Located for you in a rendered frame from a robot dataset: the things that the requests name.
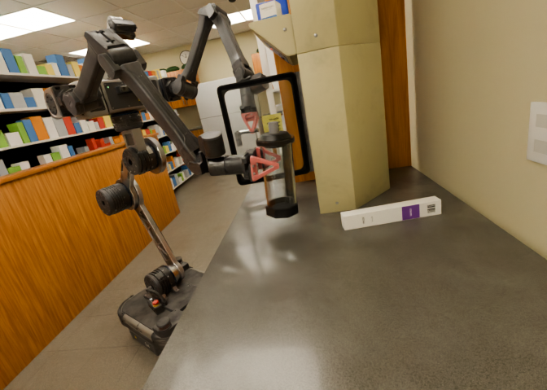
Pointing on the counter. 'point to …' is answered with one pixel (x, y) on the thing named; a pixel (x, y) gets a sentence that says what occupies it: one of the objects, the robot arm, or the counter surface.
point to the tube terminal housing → (342, 88)
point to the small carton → (270, 10)
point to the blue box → (277, 2)
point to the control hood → (277, 35)
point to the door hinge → (304, 120)
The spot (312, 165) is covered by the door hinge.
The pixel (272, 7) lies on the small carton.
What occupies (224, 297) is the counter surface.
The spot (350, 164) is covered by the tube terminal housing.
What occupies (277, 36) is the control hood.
